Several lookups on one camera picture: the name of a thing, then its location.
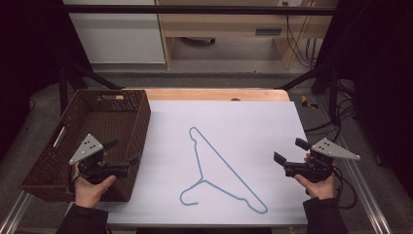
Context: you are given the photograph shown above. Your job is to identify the aluminium rail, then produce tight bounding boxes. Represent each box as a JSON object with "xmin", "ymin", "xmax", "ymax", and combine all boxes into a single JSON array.
[
  {"xmin": 0, "ymin": 190, "xmax": 34, "ymax": 234},
  {"xmin": 335, "ymin": 135, "xmax": 394, "ymax": 234}
]

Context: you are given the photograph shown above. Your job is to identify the blue wire clothes hanger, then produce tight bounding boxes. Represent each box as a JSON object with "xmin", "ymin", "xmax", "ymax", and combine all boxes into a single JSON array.
[{"xmin": 179, "ymin": 126, "xmax": 269, "ymax": 215}]

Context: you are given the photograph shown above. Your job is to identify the black horizontal frame bar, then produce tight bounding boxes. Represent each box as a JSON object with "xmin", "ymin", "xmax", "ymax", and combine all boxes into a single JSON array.
[{"xmin": 63, "ymin": 4, "xmax": 338, "ymax": 17}]

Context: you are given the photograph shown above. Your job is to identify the person's left hand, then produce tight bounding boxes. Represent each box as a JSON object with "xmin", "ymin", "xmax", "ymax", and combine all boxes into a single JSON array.
[{"xmin": 73, "ymin": 164, "xmax": 117, "ymax": 210}]

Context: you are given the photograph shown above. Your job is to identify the yellow cable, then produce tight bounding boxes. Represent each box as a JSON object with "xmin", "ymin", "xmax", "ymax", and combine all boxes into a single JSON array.
[{"xmin": 285, "ymin": 0, "xmax": 317, "ymax": 70}]

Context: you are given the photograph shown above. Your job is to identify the bundle of black wall cables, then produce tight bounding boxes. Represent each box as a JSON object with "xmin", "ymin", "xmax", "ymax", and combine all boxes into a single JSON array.
[{"xmin": 282, "ymin": 1, "xmax": 324, "ymax": 69}]

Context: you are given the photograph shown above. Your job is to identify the brown woven plastic basket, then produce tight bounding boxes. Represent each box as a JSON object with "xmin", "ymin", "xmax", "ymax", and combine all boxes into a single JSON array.
[{"xmin": 19, "ymin": 89, "xmax": 152, "ymax": 203}]

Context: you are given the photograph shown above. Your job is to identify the dark curtain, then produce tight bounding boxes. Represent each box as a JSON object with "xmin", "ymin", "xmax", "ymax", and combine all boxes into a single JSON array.
[
  {"xmin": 313, "ymin": 0, "xmax": 413, "ymax": 191},
  {"xmin": 0, "ymin": 0, "xmax": 94, "ymax": 164}
]

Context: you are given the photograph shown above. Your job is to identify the light wooden desk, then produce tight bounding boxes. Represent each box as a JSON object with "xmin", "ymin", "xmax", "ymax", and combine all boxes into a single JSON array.
[{"xmin": 155, "ymin": 0, "xmax": 339, "ymax": 70}]

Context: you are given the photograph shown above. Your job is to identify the person's right hand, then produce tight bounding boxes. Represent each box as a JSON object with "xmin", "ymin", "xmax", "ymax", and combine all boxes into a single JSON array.
[{"xmin": 293, "ymin": 153, "xmax": 336, "ymax": 201}]

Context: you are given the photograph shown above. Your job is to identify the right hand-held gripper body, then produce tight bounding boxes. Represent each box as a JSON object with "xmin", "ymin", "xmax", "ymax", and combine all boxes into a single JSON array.
[{"xmin": 282, "ymin": 137, "xmax": 361, "ymax": 183}]

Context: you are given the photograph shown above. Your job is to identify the black curved chair base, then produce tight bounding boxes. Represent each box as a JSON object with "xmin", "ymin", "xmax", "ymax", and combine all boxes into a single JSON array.
[{"xmin": 179, "ymin": 36, "xmax": 216, "ymax": 46}]

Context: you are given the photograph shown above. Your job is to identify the white table sheet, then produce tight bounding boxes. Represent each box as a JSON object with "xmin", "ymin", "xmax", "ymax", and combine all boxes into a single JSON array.
[{"xmin": 96, "ymin": 99, "xmax": 310, "ymax": 226}]

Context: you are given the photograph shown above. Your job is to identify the yellow and black tool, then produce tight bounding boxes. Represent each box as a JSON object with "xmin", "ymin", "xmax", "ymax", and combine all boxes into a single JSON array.
[{"xmin": 300, "ymin": 95, "xmax": 319, "ymax": 110}]

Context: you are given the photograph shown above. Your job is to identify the wooden table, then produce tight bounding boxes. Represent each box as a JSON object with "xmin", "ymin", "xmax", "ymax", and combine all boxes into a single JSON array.
[{"xmin": 125, "ymin": 88, "xmax": 290, "ymax": 102}]

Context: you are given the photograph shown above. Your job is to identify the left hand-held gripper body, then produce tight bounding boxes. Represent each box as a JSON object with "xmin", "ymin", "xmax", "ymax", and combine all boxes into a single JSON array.
[{"xmin": 68, "ymin": 133, "xmax": 131, "ymax": 185}]

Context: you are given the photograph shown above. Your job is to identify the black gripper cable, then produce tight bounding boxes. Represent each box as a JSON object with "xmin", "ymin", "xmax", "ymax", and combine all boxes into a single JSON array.
[{"xmin": 330, "ymin": 165, "xmax": 358, "ymax": 210}]

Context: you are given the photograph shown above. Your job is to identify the black slanted frame strut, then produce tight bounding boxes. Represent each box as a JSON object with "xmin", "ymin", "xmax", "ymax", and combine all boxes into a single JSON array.
[
  {"xmin": 276, "ymin": 62, "xmax": 340, "ymax": 126},
  {"xmin": 57, "ymin": 61, "xmax": 125, "ymax": 115}
]

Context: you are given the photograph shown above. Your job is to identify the black floor cables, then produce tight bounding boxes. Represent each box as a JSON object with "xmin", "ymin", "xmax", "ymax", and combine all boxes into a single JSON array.
[{"xmin": 303, "ymin": 79, "xmax": 358, "ymax": 144}]

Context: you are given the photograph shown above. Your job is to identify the white cabinet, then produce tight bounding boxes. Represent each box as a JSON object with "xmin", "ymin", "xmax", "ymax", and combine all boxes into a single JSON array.
[{"xmin": 62, "ymin": 0, "xmax": 167, "ymax": 64}]

